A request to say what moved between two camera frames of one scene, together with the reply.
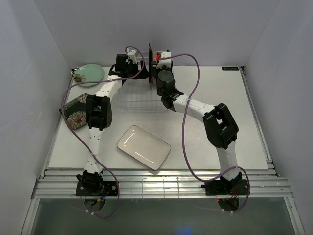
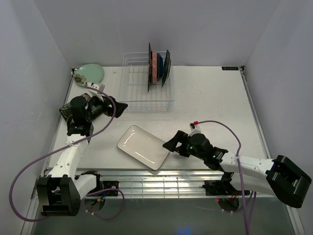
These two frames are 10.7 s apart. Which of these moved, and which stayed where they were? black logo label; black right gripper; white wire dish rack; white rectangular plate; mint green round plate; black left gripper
Moved: black right gripper; black left gripper
Stayed: white wire dish rack; black logo label; white rectangular plate; mint green round plate
